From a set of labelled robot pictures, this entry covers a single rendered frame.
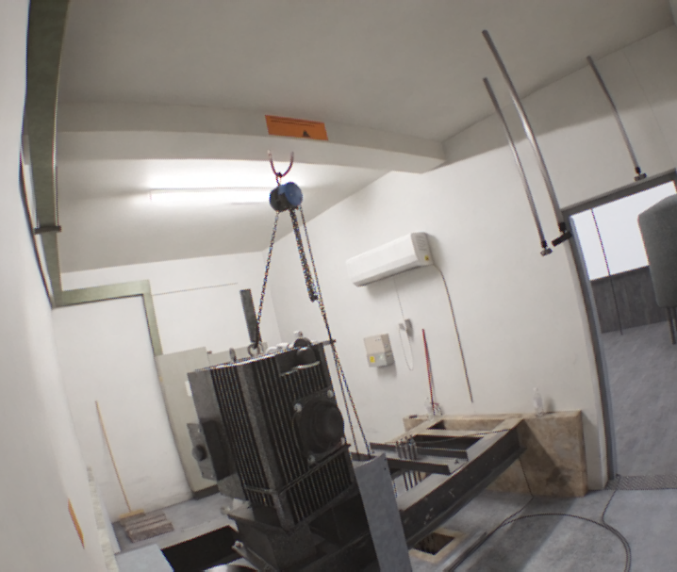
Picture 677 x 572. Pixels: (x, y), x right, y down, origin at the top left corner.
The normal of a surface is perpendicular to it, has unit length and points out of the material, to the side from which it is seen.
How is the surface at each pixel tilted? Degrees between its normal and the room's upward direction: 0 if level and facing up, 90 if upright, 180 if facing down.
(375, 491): 90
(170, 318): 90
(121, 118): 90
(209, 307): 90
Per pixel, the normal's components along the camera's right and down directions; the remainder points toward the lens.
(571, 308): -0.77, 0.13
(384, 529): 0.49, -0.20
